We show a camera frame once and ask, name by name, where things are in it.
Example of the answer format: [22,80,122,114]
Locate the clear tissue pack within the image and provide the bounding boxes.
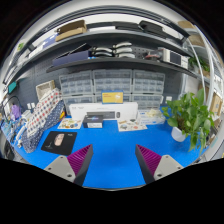
[137,107,167,126]

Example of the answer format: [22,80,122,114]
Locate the green plant in white pot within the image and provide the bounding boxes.
[161,88,216,153]

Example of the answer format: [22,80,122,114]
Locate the white woven basket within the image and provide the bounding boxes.
[35,79,56,101]

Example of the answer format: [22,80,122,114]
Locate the navy polka dot cloth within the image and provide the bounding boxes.
[21,99,66,155]

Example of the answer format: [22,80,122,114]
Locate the dark wall shelf unit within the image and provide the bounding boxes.
[3,18,198,85]

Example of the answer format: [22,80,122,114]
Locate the black mouse pad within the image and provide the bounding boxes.
[40,130,79,156]

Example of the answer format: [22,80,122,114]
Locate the white wire rack shelf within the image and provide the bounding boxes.
[179,19,224,135]

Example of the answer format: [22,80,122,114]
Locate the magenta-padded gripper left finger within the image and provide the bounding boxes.
[43,143,95,187]

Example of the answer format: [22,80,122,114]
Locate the yellow and blue box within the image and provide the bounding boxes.
[101,89,125,105]

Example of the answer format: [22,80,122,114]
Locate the small black box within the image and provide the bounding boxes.
[81,114,105,130]

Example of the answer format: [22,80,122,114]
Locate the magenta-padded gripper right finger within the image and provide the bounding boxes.
[135,143,185,185]

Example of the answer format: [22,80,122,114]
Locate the long white keyboard box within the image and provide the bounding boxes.
[68,101,140,122]

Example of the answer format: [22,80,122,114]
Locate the white sticker sheet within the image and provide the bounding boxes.
[56,117,84,131]
[116,118,149,133]

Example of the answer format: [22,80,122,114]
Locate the red and blue checkered cloth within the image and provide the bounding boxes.
[25,87,64,138]

